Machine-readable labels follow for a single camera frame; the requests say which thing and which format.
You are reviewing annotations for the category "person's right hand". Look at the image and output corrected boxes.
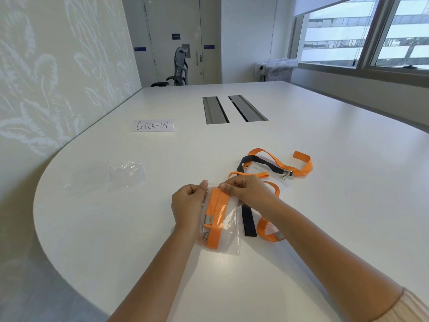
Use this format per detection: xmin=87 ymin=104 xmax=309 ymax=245
xmin=218 ymin=175 xmax=281 ymax=217

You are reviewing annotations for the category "person's left hand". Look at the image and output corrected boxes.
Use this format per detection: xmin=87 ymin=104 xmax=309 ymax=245
xmin=171 ymin=180 xmax=209 ymax=237

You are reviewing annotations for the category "clear plastic lanyard bag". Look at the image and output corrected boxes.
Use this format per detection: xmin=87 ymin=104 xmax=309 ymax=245
xmin=200 ymin=188 xmax=242 ymax=255

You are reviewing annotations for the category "person's right forearm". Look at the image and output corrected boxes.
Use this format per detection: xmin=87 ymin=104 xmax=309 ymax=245
xmin=260 ymin=200 xmax=404 ymax=322

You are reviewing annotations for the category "person's left forearm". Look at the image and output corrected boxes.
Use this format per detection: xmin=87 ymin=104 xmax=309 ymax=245
xmin=107 ymin=228 xmax=199 ymax=322

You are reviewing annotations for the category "white badge card packet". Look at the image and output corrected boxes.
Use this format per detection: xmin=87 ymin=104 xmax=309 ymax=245
xmin=243 ymin=162 xmax=293 ymax=195

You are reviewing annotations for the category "empty clear plastic bag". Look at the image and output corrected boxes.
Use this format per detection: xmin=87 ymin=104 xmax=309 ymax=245
xmin=107 ymin=160 xmax=147 ymax=189
xmin=63 ymin=163 xmax=112 ymax=193

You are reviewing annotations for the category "white handwritten paper sign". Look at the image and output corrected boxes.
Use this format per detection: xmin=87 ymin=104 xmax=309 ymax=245
xmin=131 ymin=119 xmax=175 ymax=132

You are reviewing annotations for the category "black mesh office chair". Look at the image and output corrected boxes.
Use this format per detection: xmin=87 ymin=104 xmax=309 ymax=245
xmin=150 ymin=47 xmax=189 ymax=88

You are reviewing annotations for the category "bin with clear liner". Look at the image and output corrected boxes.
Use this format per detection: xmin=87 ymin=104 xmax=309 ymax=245
xmin=259 ymin=58 xmax=299 ymax=84

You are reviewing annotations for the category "white door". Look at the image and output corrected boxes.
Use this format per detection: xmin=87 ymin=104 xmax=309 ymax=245
xmin=143 ymin=0 xmax=204 ymax=86

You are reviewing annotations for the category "white roller blind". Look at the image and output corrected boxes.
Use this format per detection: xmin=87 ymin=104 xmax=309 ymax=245
xmin=293 ymin=0 xmax=361 ymax=18

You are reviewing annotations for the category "beige knit sleeve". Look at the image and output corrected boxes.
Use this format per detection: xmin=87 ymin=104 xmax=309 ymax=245
xmin=378 ymin=288 xmax=429 ymax=322

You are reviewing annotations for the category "black lanyard strap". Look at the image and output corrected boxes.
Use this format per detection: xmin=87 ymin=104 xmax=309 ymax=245
xmin=242 ymin=203 xmax=257 ymax=237
xmin=237 ymin=156 xmax=293 ymax=175

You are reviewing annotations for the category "grey table cable hatch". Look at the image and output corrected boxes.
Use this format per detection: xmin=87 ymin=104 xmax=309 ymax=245
xmin=228 ymin=95 xmax=269 ymax=122
xmin=202 ymin=96 xmax=230 ymax=125

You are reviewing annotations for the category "window with grey frame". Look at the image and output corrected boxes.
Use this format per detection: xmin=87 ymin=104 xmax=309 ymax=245
xmin=290 ymin=0 xmax=429 ymax=79

